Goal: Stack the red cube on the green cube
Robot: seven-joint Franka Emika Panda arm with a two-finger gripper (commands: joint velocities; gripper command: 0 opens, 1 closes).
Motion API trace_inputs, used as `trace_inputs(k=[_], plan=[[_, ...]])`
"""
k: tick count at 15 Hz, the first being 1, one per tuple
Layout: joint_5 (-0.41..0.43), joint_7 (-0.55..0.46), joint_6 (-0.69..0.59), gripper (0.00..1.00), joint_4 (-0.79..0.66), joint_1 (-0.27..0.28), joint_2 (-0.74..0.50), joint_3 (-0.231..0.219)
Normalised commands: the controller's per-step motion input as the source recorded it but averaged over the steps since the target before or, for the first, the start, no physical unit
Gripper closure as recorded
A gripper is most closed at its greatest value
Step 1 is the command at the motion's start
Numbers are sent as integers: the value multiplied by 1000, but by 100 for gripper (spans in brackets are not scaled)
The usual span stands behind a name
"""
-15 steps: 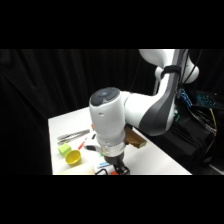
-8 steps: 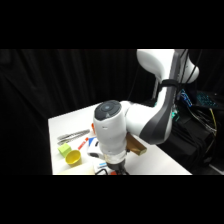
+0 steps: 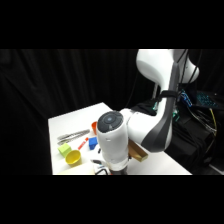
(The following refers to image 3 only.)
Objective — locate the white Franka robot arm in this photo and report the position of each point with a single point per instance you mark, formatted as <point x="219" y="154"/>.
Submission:
<point x="113" y="140"/>

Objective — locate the blue cube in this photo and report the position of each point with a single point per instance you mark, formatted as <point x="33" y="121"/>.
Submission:
<point x="92" y="142"/>

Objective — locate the lime green cube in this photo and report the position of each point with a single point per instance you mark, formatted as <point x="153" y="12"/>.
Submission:
<point x="64" y="150"/>

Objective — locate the red and white marker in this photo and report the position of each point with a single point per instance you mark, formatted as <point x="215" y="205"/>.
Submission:
<point x="82" y="143"/>

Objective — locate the silver metal tongs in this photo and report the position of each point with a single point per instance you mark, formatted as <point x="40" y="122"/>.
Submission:
<point x="71" y="135"/>

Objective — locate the yellow plastic bowl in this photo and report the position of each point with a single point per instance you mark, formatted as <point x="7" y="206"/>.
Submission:
<point x="73" y="157"/>

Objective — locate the black curtain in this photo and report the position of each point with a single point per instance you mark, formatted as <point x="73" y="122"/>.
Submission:
<point x="40" y="100"/>

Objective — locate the black cloth covered stand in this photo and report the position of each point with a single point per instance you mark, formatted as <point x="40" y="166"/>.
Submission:
<point x="190" y="140"/>

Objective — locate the backlit keyboard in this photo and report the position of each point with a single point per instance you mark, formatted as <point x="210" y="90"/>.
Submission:
<point x="206" y="99"/>

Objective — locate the tan wrist mount block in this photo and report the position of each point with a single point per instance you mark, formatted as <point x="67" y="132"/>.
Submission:
<point x="138" y="151"/>

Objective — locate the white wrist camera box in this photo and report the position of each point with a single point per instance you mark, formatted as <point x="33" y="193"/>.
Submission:
<point x="101" y="167"/>

